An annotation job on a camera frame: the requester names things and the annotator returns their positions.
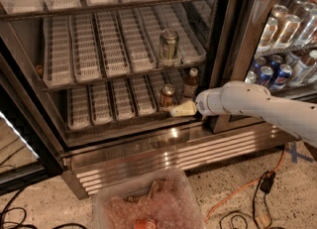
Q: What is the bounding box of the brown bottle white cap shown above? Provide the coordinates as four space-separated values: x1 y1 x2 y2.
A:
183 67 198 100

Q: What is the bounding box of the clear plastic bin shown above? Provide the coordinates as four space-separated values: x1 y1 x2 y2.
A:
93 168 206 229

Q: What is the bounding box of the steel fridge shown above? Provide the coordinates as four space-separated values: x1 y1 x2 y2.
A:
0 0 316 198

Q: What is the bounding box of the black cable left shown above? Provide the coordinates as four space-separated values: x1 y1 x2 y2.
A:
0 186 87 229

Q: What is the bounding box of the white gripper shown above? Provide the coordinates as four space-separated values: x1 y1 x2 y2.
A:
170 88 227 117

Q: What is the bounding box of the orange extension cable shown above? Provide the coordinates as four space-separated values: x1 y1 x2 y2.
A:
203 144 287 224

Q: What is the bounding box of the glass fridge door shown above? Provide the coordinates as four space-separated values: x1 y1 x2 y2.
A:
209 0 317 134

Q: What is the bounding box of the blue pepsi can rear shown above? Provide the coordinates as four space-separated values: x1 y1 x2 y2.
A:
270 63 292 90

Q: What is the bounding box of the black power adapter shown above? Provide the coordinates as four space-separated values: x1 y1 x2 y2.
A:
261 171 275 194

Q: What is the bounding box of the silver diet can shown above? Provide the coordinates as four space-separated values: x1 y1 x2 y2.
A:
245 70 257 83

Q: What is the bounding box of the brown soda can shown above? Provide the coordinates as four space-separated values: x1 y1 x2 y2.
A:
159 84 175 108

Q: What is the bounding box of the red cola can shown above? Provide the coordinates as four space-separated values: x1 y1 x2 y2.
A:
134 218 158 229

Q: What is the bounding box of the blue pepsi can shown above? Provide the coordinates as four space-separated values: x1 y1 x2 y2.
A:
256 66 273 86
270 63 292 90

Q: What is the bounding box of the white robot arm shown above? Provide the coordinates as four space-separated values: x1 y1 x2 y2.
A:
170 81 317 148

